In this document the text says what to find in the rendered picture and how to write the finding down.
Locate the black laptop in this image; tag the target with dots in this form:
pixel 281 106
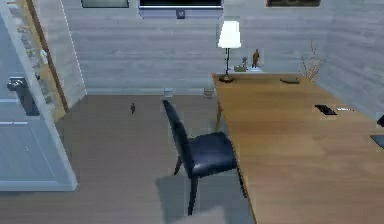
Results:
pixel 380 133

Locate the silver knife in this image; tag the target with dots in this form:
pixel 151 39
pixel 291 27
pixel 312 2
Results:
pixel 344 109

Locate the grey glass jar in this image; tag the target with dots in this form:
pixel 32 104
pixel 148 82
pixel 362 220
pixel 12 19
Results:
pixel 209 92

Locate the dry orange twig plant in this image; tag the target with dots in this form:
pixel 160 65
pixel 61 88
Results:
pixel 312 66

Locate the flat dark brown dish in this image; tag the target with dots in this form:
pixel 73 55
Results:
pixel 289 80

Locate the wooden table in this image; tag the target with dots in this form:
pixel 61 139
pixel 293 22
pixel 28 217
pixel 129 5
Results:
pixel 300 150

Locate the brown framed wall picture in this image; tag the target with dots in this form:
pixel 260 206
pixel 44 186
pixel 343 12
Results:
pixel 293 3

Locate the small grey statue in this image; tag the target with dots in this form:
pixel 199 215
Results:
pixel 242 65

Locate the white room door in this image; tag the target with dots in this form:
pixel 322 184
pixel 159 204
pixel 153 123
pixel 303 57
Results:
pixel 23 150

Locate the small dark floor object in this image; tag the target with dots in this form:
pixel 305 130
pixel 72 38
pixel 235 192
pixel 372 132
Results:
pixel 133 108

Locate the small grey cup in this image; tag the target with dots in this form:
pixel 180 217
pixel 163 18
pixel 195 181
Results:
pixel 168 92

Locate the brown figure statue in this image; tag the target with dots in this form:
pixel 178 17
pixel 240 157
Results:
pixel 255 58

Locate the black remote control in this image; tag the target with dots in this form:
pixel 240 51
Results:
pixel 325 109

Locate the white shade table lamp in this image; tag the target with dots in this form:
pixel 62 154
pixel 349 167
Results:
pixel 229 35

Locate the dark blue chair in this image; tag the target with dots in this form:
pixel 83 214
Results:
pixel 203 151

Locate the wall television set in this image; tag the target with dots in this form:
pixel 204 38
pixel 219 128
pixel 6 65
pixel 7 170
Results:
pixel 180 8

